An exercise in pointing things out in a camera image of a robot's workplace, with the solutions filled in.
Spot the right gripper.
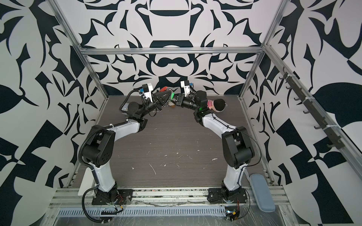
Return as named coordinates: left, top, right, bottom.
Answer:
left=169, top=95, right=202, bottom=114

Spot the black wall hook rail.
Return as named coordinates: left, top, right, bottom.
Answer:
left=281, top=67, right=346, bottom=150

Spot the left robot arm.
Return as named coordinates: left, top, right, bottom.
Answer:
left=78, top=89, right=173, bottom=194

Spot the brown white plush toy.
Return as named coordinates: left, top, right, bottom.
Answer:
left=168, top=102, right=176, bottom=108

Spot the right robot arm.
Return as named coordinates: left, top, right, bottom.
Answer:
left=170, top=91, right=255, bottom=199

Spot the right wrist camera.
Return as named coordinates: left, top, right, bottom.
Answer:
left=181, top=80, right=191, bottom=98

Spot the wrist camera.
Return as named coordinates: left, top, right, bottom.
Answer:
left=181, top=80, right=191, bottom=98
left=140, top=83, right=153, bottom=103

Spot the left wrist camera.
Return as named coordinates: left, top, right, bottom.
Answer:
left=140, top=83, right=153, bottom=103

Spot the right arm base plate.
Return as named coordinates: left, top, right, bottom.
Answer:
left=207, top=187, right=248, bottom=204

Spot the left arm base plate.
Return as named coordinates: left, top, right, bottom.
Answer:
left=91, top=189, right=133, bottom=205

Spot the pink plush doll black hair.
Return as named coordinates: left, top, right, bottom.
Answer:
left=207, top=99, right=228, bottom=113

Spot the black corrugated cable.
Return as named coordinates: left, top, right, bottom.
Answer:
left=81, top=186, right=124, bottom=224

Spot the blue grey pad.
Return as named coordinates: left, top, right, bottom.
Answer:
left=244, top=169, right=276, bottom=213

